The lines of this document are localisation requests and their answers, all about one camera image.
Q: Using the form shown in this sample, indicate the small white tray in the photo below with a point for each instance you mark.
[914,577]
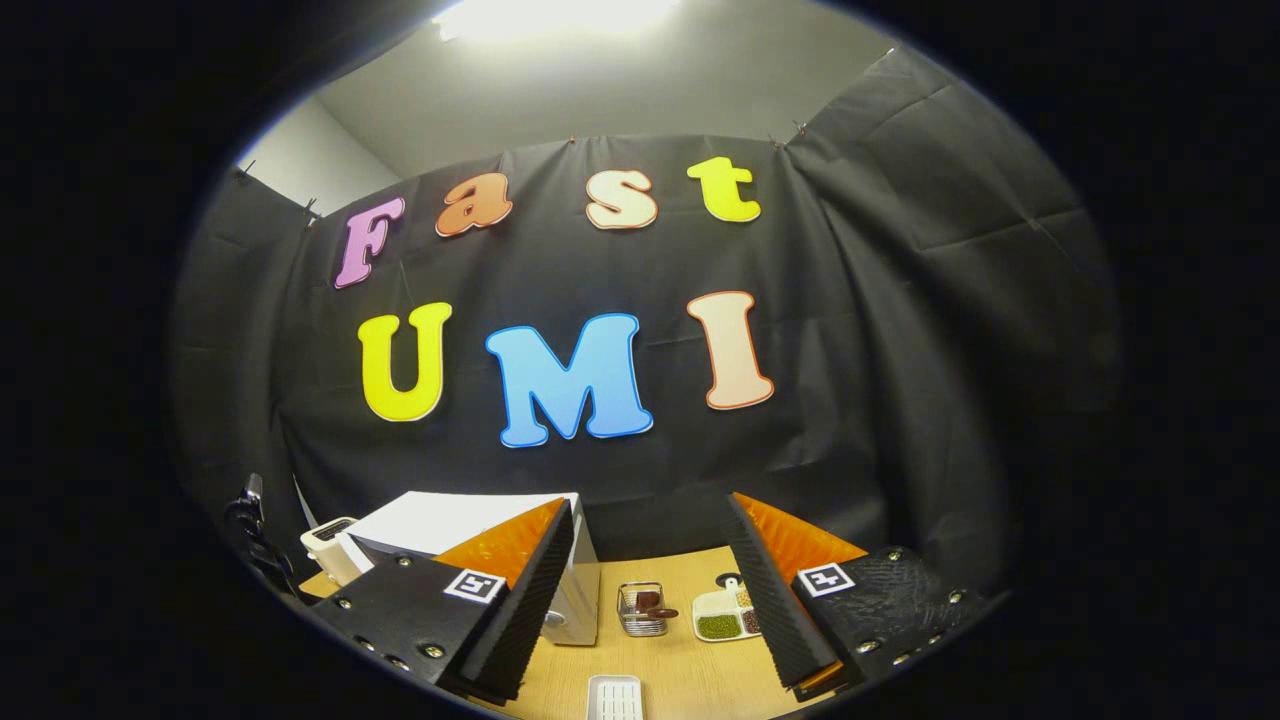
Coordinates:
[614,700]

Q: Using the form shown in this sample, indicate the large ceiling light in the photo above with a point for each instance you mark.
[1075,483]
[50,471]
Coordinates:
[560,15]

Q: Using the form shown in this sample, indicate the small brown utensil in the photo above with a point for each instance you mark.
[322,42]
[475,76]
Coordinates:
[650,603]

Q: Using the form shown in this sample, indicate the black backdrop cloth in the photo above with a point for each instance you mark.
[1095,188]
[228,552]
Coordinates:
[880,400]

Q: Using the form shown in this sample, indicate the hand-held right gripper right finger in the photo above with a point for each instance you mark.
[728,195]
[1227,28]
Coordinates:
[775,600]

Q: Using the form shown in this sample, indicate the white toaster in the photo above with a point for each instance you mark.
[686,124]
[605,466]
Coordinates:
[330,550]

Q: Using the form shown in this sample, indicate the white divided dish with beans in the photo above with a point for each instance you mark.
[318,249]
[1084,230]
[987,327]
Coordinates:
[715,625]

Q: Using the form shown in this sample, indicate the white microwave oven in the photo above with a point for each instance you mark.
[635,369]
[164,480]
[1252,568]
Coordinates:
[440,520]

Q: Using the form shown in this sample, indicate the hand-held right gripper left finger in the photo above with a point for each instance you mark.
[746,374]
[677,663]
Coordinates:
[520,610]

